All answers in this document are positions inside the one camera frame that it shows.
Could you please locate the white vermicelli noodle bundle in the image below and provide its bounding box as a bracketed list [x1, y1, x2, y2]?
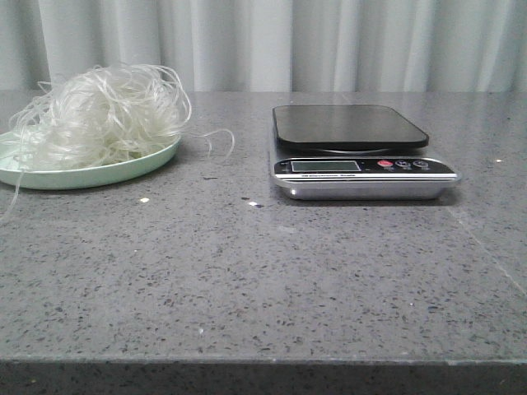
[0, 63, 236, 225]

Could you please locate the silver black kitchen scale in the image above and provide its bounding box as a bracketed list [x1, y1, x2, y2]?
[269, 105, 460, 200]

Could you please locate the white pleated curtain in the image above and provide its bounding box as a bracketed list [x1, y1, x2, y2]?
[1, 1, 526, 92]

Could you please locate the mint green plastic plate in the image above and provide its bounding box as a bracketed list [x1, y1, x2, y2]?
[1, 132, 180, 190]

